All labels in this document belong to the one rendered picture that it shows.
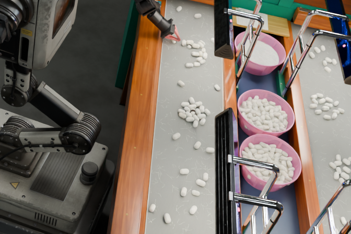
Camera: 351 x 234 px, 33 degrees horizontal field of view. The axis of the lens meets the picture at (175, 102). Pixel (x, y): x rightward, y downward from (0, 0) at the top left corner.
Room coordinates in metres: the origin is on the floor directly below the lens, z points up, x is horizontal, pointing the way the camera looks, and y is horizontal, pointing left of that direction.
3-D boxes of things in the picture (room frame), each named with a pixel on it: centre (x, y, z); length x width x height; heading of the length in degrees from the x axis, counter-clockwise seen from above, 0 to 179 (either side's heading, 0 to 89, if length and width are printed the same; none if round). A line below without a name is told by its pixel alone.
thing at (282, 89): (2.31, -0.54, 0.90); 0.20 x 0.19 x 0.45; 10
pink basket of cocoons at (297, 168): (1.74, -0.45, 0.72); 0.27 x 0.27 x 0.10
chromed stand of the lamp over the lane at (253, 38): (2.24, -0.15, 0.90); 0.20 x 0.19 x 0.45; 10
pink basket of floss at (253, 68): (2.45, -0.32, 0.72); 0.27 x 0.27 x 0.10
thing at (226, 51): (2.23, -0.07, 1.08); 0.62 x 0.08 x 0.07; 10
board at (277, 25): (2.66, -0.28, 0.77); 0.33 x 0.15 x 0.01; 100
